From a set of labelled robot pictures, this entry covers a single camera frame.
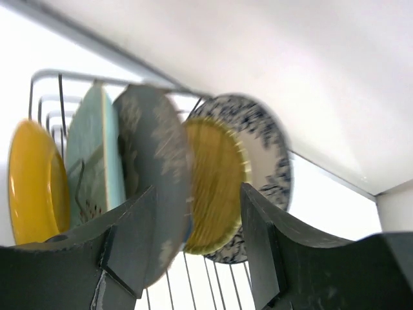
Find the round bamboo woven plate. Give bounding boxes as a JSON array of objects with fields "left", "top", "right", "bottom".
[{"left": 184, "top": 117, "right": 252, "bottom": 254}]

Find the light green rectangular plate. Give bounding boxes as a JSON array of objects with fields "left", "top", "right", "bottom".
[{"left": 65, "top": 83, "right": 126, "bottom": 228}]

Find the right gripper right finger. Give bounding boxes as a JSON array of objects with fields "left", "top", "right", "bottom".
[{"left": 240, "top": 182, "right": 359, "bottom": 309}]

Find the blue floral round plate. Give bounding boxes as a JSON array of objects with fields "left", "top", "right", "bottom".
[{"left": 183, "top": 94, "right": 293, "bottom": 264}]

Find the grey deer plate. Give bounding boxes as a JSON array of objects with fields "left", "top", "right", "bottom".
[{"left": 113, "top": 85, "right": 192, "bottom": 287}]

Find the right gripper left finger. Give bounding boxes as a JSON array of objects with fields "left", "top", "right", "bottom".
[{"left": 45, "top": 185, "right": 159, "bottom": 300}]

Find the gold and black plate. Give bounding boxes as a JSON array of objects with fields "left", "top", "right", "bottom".
[{"left": 8, "top": 119, "right": 70, "bottom": 245}]

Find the grey wire dish rack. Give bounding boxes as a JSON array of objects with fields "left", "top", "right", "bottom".
[{"left": 28, "top": 69, "right": 254, "bottom": 309}]

